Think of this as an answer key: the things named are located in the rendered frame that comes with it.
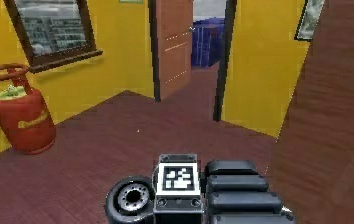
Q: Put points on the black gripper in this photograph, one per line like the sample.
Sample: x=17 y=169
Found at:
x=131 y=199

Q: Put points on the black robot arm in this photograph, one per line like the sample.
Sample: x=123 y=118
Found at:
x=231 y=195

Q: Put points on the red gas cylinder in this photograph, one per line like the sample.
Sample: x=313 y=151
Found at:
x=23 y=121

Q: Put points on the brown room door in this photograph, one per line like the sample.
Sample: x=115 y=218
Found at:
x=173 y=46

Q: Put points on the blue cupboard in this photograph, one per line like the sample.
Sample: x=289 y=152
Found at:
x=206 y=43

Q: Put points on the brown framed window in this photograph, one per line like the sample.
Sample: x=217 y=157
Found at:
x=53 y=28

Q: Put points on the green framed picture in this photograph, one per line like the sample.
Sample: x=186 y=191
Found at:
x=130 y=1

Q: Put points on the brown wooden door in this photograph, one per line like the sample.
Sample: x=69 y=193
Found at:
x=328 y=133

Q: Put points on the black framed picture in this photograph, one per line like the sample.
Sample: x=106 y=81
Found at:
x=309 y=18

